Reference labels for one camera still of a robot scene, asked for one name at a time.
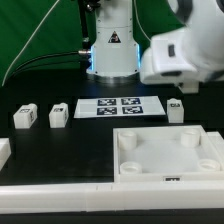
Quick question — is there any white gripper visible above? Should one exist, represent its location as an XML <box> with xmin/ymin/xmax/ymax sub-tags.
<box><xmin>140</xmin><ymin>28</ymin><xmax>224</xmax><ymax>94</ymax></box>

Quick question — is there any white square tabletop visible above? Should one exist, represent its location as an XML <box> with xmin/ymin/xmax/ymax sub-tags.
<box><xmin>113</xmin><ymin>125</ymin><xmax>224</xmax><ymax>183</ymax></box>

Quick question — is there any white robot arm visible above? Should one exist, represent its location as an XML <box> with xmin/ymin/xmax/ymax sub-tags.
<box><xmin>86</xmin><ymin>0</ymin><xmax>224</xmax><ymax>93</ymax></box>

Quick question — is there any white sheet with tags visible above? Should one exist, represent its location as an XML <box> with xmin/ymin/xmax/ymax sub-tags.
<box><xmin>74</xmin><ymin>96</ymin><xmax>165</xmax><ymax>118</ymax></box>

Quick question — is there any white L-shaped fence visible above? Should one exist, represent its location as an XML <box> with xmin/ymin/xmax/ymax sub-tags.
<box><xmin>0</xmin><ymin>130</ymin><xmax>224</xmax><ymax>214</ymax></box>

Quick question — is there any green backdrop curtain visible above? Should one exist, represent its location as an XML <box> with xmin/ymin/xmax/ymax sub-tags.
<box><xmin>0</xmin><ymin>0</ymin><xmax>182</xmax><ymax>86</ymax></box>

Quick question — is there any black cable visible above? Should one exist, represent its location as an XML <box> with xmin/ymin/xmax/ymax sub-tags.
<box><xmin>6</xmin><ymin>0</ymin><xmax>93</xmax><ymax>81</ymax></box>

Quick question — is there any white cable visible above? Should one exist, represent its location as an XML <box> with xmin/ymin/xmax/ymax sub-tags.
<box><xmin>0</xmin><ymin>0</ymin><xmax>63</xmax><ymax>88</ymax></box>

